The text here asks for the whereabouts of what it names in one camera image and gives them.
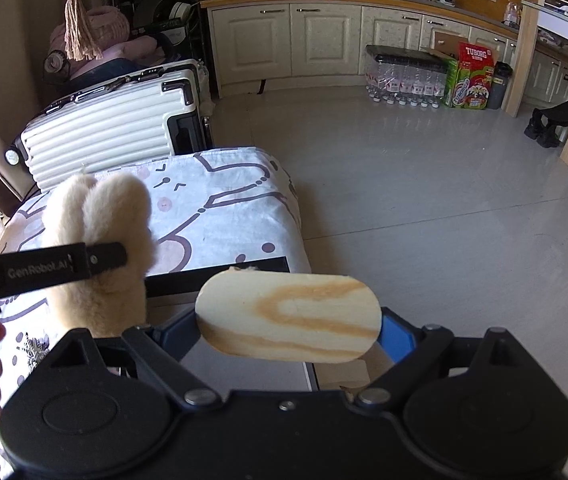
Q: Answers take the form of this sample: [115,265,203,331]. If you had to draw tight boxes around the cartoon printed blanket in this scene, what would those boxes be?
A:
[0,146,312,461]

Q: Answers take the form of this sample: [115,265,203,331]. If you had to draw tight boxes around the pack of water bottles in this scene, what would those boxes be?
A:
[365,45,457,109]

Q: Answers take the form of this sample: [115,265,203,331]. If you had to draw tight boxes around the white ribbed suitcase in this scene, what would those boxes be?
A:
[5,59,212,192]

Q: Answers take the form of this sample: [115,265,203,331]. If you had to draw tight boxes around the oval wooden block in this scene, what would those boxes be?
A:
[195,266,382,363]

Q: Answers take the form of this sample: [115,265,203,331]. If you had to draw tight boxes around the cream kitchen cabinets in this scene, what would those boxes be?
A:
[201,0,568,111]

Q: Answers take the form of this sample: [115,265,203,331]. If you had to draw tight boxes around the black metal rack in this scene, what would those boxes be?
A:
[109,0,207,63]

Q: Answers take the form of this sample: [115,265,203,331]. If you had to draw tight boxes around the beige curtain tassel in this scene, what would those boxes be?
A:
[61,0,106,62]

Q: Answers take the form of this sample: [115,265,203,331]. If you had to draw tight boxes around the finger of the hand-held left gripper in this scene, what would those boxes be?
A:
[84,242,129,279]

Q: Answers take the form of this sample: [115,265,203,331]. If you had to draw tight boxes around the cream plush toy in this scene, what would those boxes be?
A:
[44,171,159,338]

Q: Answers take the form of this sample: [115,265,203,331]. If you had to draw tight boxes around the red and green carton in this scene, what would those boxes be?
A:
[444,42,496,111]

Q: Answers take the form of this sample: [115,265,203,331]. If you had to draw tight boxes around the brown cardboard box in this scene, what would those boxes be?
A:
[430,30,507,63]

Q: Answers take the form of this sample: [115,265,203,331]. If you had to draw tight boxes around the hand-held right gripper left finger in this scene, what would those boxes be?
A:
[41,307,222,408]

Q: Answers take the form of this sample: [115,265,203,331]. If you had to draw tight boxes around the black trash bin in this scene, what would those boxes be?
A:
[486,61,514,110]

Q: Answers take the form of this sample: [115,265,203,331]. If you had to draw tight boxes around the pink plush pillow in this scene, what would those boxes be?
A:
[45,6,167,81]

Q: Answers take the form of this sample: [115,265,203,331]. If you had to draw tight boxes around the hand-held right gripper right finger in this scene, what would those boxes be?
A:
[351,310,529,407]

